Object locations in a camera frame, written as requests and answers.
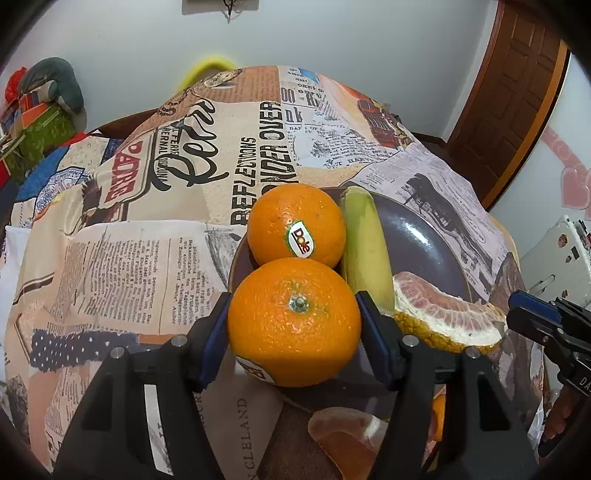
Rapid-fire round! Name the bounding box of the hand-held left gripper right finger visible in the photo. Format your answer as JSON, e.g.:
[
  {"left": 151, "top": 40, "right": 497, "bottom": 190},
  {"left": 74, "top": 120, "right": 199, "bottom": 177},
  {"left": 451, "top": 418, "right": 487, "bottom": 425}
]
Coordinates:
[{"left": 355, "top": 291, "right": 541, "bottom": 480}]

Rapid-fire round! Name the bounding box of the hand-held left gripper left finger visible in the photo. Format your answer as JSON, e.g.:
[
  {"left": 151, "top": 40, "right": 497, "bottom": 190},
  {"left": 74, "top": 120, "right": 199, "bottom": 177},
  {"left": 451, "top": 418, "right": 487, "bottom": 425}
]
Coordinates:
[{"left": 53, "top": 292, "right": 234, "bottom": 480}]

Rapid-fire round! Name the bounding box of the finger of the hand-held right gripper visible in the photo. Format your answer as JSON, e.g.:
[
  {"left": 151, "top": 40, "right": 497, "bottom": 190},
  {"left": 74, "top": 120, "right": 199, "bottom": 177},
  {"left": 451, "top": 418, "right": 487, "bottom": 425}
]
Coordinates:
[
  {"left": 505, "top": 306, "right": 564, "bottom": 344},
  {"left": 509, "top": 289, "right": 559, "bottom": 315}
]

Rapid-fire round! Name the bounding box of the orange with bottom sticker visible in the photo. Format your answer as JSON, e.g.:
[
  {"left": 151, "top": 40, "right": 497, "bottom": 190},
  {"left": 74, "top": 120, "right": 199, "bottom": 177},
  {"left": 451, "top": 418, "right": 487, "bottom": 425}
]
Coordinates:
[{"left": 227, "top": 257, "right": 362, "bottom": 387}]

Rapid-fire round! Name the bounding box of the dark purple plate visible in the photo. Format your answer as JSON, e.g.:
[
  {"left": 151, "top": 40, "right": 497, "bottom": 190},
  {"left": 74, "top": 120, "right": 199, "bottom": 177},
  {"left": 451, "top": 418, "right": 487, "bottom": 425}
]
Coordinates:
[{"left": 228, "top": 187, "right": 476, "bottom": 416}]

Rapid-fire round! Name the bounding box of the person's right hand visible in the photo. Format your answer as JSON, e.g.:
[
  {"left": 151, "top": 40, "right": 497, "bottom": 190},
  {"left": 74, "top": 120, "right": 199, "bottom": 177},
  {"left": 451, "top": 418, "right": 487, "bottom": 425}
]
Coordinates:
[{"left": 542, "top": 387, "right": 578, "bottom": 444}]

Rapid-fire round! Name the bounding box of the white plastic box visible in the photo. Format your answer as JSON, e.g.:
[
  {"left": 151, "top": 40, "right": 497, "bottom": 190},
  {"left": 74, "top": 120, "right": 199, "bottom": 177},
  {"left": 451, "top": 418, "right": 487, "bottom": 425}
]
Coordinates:
[{"left": 519, "top": 215, "right": 591, "bottom": 305}]

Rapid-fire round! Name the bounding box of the peeled pomelo segment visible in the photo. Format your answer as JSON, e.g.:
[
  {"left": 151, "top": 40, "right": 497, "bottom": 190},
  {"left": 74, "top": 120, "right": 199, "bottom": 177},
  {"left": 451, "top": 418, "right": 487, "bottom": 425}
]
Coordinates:
[{"left": 392, "top": 271, "right": 509, "bottom": 354}]

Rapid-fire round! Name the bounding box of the green-yellow banana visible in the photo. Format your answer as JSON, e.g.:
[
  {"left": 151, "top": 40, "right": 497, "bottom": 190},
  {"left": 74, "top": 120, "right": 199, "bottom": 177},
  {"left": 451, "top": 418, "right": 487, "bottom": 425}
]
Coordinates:
[{"left": 339, "top": 185, "right": 397, "bottom": 317}]

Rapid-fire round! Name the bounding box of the newspaper print tablecloth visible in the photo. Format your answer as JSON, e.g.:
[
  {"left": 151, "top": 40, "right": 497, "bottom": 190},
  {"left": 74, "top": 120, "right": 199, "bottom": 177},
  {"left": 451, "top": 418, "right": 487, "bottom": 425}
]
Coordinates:
[{"left": 4, "top": 65, "right": 550, "bottom": 480}]

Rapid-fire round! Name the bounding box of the orange with oval sticker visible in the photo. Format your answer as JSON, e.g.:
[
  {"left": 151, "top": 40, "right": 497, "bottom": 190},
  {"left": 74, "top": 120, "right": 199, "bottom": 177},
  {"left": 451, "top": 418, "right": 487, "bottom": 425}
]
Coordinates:
[{"left": 247, "top": 183, "right": 347, "bottom": 270}]

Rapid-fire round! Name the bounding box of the brown wooden door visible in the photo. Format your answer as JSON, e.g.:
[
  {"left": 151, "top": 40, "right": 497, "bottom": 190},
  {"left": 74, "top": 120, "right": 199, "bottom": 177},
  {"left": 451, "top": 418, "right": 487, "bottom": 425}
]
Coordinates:
[{"left": 445, "top": 0, "right": 571, "bottom": 213}]

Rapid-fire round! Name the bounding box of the blue patterned quilt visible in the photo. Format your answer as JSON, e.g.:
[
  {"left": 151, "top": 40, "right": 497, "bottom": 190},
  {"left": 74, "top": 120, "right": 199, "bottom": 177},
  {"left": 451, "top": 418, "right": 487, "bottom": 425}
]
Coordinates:
[{"left": 0, "top": 131, "right": 125, "bottom": 232}]

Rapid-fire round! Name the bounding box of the yellow chair back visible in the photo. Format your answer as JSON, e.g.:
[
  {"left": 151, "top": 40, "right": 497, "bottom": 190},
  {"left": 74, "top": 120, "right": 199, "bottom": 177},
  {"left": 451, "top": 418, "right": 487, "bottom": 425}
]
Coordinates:
[{"left": 178, "top": 55, "right": 241, "bottom": 90}]

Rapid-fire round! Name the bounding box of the grey plush cushion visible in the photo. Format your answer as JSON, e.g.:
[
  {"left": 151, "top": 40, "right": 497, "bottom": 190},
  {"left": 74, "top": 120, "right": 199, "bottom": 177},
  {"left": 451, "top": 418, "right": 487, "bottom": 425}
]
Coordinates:
[{"left": 18, "top": 56, "right": 88, "bottom": 130}]

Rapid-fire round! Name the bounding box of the pink heart wall decoration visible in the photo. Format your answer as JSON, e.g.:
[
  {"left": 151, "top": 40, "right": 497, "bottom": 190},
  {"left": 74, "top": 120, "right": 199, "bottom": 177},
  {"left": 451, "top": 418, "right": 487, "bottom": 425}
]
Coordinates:
[{"left": 540, "top": 127, "right": 591, "bottom": 208}]

